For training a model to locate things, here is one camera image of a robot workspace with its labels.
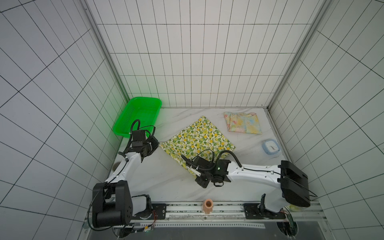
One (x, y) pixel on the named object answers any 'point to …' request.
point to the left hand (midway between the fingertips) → (159, 145)
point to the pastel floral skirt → (245, 122)
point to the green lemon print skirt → (201, 135)
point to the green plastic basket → (146, 110)
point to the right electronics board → (289, 228)
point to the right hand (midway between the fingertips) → (198, 177)
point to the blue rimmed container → (271, 146)
